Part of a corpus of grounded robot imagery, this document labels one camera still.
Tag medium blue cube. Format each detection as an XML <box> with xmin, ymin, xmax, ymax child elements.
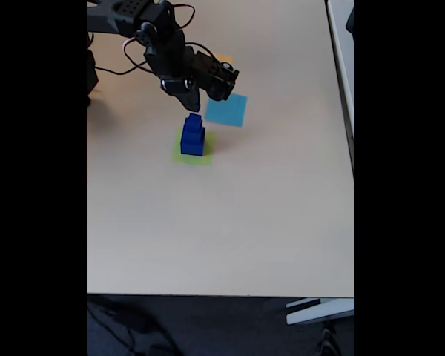
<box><xmin>183</xmin><ymin>117</ymin><xmax>206</xmax><ymax>144</ymax></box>

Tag light blue paper square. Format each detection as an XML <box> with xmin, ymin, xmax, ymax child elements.
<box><xmin>204</xmin><ymin>93</ymin><xmax>248</xmax><ymax>128</ymax></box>

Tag green paper square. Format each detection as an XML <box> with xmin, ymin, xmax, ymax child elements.
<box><xmin>171</xmin><ymin>128</ymin><xmax>217</xmax><ymax>167</ymax></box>

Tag large blue cube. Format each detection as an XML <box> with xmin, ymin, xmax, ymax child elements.
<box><xmin>180</xmin><ymin>128</ymin><xmax>206</xmax><ymax>157</ymax></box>

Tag white neighbouring table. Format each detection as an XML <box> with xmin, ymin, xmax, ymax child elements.
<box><xmin>325</xmin><ymin>0</ymin><xmax>355</xmax><ymax>171</ymax></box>

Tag white table foot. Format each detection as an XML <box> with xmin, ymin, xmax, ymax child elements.
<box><xmin>285</xmin><ymin>297</ymin><xmax>355</xmax><ymax>326</ymax></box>

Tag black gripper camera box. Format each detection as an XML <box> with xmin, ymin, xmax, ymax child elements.
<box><xmin>192</xmin><ymin>50</ymin><xmax>240</xmax><ymax>102</ymax></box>

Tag thin arm motor wire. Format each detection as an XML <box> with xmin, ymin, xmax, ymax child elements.
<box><xmin>170</xmin><ymin>4</ymin><xmax>197</xmax><ymax>30</ymax></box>

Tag black camera cable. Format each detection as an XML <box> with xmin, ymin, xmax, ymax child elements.
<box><xmin>94</xmin><ymin>41</ymin><xmax>223</xmax><ymax>75</ymax></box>

